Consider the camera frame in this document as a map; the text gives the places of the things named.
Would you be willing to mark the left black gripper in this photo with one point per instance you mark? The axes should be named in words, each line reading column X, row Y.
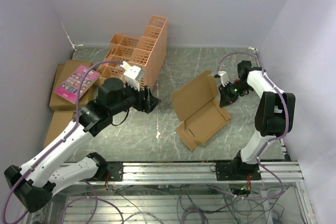
column 148, row 104

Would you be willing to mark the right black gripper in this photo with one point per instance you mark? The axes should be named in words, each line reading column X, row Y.
column 226, row 99

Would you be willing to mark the brown cardboard box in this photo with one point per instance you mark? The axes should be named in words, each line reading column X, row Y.
column 197, row 108

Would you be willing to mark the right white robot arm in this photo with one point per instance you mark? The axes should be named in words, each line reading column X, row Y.
column 273, row 118

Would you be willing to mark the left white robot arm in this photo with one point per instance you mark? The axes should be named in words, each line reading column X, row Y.
column 38, row 180

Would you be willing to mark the small closed cardboard box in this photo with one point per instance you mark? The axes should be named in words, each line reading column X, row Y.
column 59, row 122

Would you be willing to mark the large closed cardboard box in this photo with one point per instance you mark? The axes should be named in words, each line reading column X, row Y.
column 63, row 71

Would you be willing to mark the orange plastic organizer rack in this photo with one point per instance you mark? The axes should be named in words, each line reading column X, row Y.
column 147, row 52

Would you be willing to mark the pink book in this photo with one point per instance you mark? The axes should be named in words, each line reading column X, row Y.
column 71, row 90

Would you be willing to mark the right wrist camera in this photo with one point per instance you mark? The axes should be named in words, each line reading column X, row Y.
column 223, row 76

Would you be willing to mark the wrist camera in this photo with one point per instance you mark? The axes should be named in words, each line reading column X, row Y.
column 132, row 75
column 223, row 76

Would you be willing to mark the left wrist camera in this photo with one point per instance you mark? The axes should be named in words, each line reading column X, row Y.
column 132, row 75

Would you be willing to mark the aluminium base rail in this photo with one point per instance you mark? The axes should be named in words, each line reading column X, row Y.
column 200, row 173

